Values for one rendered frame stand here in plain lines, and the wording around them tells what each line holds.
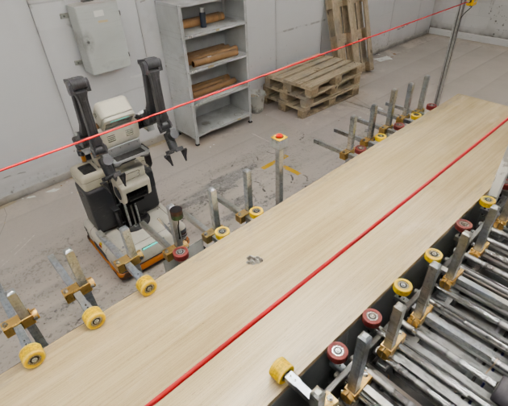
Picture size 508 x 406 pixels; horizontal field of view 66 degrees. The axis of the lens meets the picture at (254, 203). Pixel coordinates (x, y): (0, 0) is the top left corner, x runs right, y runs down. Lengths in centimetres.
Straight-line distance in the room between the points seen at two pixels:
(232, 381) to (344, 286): 65
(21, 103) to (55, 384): 307
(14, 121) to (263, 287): 319
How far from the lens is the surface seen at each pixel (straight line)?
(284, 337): 167
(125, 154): 269
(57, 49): 434
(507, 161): 257
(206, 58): 466
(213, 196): 208
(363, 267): 195
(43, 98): 438
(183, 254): 201
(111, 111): 256
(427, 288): 177
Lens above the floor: 229
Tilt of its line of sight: 37 degrees down
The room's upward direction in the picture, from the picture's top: 3 degrees counter-clockwise
